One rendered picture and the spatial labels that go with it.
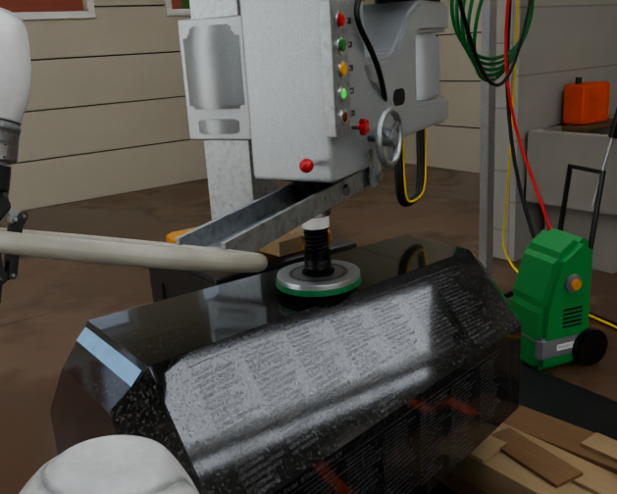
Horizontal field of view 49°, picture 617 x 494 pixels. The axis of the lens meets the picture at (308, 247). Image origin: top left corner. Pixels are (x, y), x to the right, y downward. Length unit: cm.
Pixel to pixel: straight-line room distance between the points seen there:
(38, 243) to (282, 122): 79
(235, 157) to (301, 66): 96
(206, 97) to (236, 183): 32
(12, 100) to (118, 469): 59
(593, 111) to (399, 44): 304
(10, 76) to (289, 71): 71
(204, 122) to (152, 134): 563
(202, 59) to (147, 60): 565
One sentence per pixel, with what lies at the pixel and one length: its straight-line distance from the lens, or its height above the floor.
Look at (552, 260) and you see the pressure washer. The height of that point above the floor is 50.
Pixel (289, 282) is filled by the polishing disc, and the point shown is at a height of 89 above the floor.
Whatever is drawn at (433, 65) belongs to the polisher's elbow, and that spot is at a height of 137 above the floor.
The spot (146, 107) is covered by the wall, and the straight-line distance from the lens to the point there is 801.
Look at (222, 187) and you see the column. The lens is 250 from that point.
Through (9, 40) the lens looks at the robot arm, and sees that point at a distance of 103.
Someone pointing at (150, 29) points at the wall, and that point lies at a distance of 806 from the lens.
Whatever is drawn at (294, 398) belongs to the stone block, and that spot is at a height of 72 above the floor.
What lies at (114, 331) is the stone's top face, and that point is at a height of 85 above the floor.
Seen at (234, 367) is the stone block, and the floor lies 80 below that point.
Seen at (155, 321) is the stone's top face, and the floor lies 85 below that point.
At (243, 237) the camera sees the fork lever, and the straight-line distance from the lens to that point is 133.
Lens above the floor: 144
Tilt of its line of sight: 16 degrees down
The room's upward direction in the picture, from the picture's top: 4 degrees counter-clockwise
